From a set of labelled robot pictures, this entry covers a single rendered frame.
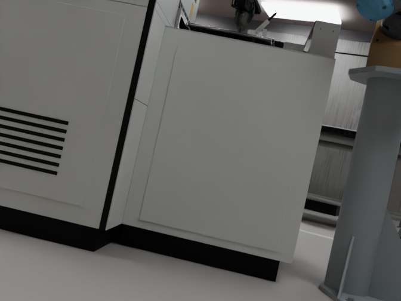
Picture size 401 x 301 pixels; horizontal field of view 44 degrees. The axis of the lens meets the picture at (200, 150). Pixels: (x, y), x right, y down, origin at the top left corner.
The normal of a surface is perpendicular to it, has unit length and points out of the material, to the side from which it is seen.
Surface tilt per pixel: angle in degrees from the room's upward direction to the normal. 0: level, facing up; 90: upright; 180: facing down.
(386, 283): 90
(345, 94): 90
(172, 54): 90
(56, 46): 90
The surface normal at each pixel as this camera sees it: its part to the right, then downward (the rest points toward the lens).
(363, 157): -0.63, -0.14
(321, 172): -0.36, -0.09
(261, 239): -0.10, -0.03
